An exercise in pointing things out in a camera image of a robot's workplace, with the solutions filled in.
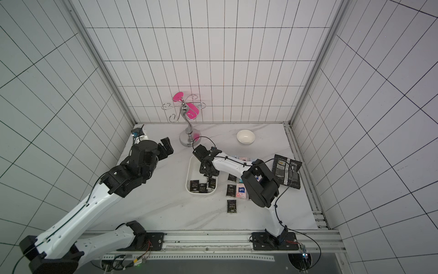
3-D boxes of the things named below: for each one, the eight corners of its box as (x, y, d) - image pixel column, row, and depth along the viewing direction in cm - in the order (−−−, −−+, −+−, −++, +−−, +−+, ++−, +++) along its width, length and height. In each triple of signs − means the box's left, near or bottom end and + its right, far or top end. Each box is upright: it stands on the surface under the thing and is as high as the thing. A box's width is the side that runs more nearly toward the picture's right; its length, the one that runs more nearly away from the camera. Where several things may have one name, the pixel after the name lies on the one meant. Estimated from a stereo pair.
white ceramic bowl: (245, 149, 107) (246, 143, 103) (234, 140, 112) (234, 134, 108) (255, 140, 112) (257, 135, 107) (244, 132, 117) (245, 126, 112)
